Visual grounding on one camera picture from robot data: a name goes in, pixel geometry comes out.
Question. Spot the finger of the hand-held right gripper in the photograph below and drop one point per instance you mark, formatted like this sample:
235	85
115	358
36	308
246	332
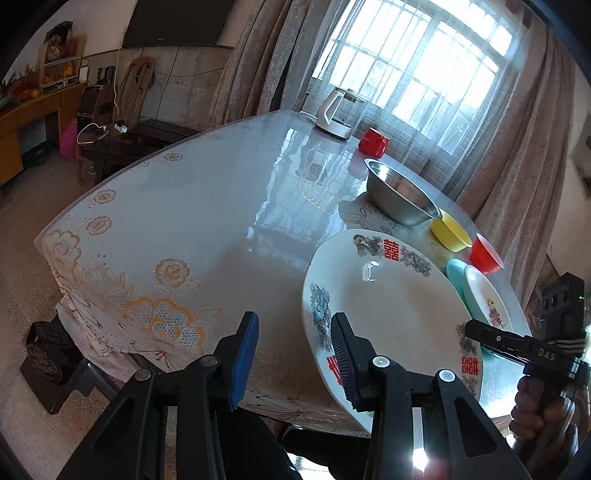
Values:
494	339

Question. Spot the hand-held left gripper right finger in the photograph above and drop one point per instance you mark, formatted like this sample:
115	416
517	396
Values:
342	355

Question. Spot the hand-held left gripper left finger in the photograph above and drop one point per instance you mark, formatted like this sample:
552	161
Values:
248	364

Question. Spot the small white floral plate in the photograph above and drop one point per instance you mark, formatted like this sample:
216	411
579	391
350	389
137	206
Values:
482	290

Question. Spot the large white floral plate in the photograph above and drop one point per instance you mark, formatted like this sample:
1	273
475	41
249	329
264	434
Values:
406	314

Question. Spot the teal plate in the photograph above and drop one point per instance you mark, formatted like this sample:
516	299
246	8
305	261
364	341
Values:
455	273

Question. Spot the yellow plastic bowl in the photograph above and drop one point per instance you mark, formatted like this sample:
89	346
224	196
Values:
450	233

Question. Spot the stainless steel bowl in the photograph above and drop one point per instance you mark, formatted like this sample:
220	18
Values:
401	194

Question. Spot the person's right hand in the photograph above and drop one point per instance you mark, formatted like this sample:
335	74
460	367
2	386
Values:
526	406

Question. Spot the lace floral tablecloth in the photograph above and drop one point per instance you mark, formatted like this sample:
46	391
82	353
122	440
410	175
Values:
161	230

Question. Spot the beige patterned curtain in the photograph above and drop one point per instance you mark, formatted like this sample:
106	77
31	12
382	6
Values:
258	69
521	161

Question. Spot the black stool with cushion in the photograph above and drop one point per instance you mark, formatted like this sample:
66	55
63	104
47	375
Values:
51	360

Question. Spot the red mug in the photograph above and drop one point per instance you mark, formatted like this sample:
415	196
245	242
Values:
373	142

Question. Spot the white sheer curtain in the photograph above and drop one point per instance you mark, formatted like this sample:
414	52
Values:
429	129

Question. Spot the white electric glass kettle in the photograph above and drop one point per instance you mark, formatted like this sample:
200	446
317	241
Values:
330	115

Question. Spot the dark coffee table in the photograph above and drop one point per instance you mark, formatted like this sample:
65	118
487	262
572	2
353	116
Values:
134	143

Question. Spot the pink bag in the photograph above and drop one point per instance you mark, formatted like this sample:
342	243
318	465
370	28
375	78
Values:
68	138

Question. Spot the barred window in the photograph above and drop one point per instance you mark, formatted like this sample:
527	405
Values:
415	55

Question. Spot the wooden folding chair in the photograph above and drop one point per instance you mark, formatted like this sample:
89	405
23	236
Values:
134	92

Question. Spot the black speaker box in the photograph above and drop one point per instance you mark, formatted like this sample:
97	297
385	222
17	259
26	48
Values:
94	108

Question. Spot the wooden sideboard cabinet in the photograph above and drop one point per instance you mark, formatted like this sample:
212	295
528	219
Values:
37	115

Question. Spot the wooden shelf with ornaments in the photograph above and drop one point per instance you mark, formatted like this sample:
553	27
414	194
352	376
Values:
60	64

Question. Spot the black wall television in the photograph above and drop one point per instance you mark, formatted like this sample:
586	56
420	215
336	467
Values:
175	23

